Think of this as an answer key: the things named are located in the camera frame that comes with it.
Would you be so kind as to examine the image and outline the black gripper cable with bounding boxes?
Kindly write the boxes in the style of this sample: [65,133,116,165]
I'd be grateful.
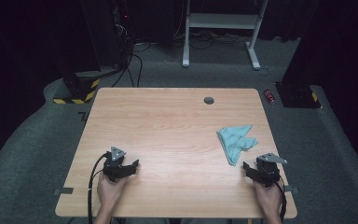
[274,179,289,222]
[87,151,110,224]

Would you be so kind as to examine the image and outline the white metal desk frame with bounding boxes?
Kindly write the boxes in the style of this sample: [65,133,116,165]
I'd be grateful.
[182,0,270,71]

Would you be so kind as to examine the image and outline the black stand base yellow mark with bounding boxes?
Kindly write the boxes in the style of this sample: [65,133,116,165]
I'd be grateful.
[274,81,322,109]

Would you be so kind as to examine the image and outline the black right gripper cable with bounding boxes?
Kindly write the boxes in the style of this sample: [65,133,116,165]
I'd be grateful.
[274,179,289,222]

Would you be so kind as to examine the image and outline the dark computer tower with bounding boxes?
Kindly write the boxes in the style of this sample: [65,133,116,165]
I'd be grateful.
[111,0,135,68]

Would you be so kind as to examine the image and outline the person's right hand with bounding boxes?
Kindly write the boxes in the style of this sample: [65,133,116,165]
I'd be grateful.
[253,180,283,217]

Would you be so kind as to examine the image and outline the person's left hand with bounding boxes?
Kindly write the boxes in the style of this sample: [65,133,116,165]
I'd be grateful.
[96,173,129,214]

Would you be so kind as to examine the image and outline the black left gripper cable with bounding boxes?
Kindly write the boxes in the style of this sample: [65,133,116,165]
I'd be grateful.
[87,151,110,224]

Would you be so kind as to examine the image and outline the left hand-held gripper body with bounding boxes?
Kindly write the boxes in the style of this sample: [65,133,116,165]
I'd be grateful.
[102,146,132,183]

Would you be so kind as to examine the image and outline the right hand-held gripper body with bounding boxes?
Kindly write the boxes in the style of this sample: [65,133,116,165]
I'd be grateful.
[255,152,288,189]

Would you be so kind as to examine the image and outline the red can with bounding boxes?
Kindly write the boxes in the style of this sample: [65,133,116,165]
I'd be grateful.
[263,89,276,105]

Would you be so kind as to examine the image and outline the teal cloth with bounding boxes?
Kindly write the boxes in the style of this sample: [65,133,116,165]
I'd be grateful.
[216,124,259,167]

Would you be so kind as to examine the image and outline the black yellow striped stand base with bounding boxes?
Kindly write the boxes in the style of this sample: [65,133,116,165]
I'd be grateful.
[53,70,102,105]

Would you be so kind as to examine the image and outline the black floor cables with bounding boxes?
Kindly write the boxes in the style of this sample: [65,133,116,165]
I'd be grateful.
[111,40,152,89]

